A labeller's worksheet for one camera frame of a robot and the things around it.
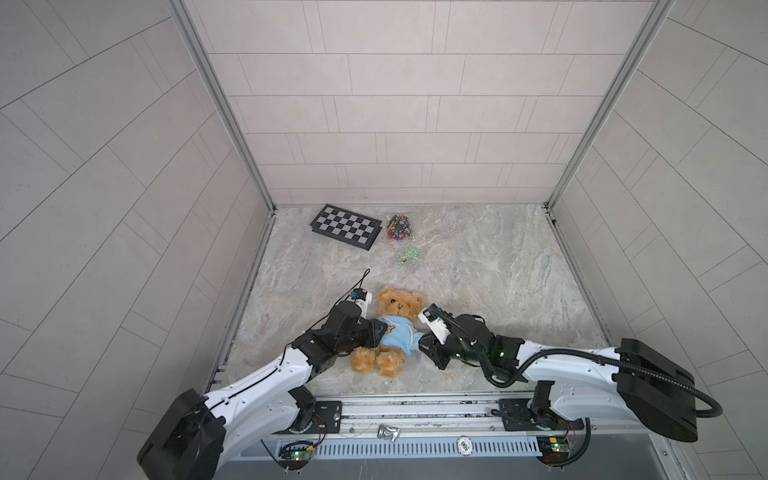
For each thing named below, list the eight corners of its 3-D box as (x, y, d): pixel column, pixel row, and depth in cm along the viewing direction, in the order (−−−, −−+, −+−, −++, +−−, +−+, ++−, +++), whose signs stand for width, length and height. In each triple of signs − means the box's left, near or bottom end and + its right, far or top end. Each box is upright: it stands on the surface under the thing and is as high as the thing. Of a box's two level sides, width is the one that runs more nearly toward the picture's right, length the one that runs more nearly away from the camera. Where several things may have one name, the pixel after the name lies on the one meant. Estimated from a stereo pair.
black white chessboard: (310, 230, 110) (308, 224, 108) (327, 208, 117) (326, 203, 115) (368, 251, 104) (368, 245, 102) (382, 227, 111) (382, 222, 109)
